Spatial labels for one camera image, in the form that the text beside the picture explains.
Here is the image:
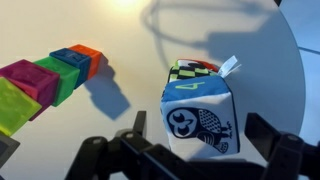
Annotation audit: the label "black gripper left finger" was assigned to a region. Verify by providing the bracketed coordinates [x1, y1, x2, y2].
[65, 110, 174, 180]

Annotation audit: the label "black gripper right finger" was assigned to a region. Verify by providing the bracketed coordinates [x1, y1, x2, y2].
[244, 113, 320, 180]

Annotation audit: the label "blue owl fabric block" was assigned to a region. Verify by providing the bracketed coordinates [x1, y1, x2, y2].
[160, 76, 240, 160]

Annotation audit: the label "checkered zebra fabric block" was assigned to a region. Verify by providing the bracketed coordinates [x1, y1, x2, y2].
[168, 55, 242, 83]

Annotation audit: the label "green cube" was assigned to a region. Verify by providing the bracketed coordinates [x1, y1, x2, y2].
[35, 56, 80, 107]

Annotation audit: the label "blue cube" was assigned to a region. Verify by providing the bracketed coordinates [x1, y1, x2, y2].
[50, 48, 91, 89]

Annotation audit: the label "orange cube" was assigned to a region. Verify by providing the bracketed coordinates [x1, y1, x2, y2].
[70, 44, 102, 79]

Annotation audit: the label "magenta cube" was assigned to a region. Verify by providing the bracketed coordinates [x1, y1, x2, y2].
[0, 59, 60, 121]

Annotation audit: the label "round white table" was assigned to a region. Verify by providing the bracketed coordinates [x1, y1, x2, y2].
[0, 0, 306, 180]

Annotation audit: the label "grey top cube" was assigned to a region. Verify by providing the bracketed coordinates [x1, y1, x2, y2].
[0, 133, 20, 168]

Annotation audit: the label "yellow cube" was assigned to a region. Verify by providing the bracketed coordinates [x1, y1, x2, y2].
[0, 77, 42, 136]

